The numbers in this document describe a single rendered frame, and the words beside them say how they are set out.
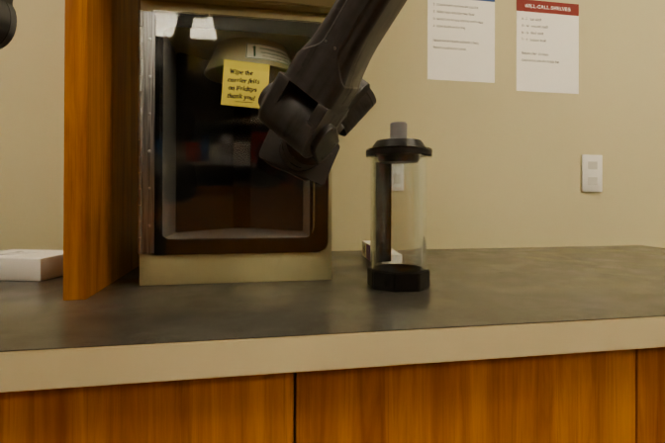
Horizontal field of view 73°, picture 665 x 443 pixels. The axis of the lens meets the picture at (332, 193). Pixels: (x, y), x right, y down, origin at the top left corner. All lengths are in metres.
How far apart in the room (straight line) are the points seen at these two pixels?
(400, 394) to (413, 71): 0.96
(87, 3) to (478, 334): 0.68
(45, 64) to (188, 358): 0.98
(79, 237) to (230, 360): 0.32
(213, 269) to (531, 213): 0.99
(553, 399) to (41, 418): 0.59
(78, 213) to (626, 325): 0.74
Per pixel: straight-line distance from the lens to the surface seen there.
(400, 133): 0.74
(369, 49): 0.46
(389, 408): 0.59
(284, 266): 0.79
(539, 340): 0.61
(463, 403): 0.62
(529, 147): 1.47
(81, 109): 0.73
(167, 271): 0.80
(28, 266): 0.93
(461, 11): 1.45
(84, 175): 0.72
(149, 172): 0.78
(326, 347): 0.51
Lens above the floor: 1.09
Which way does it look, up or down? level
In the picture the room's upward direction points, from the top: straight up
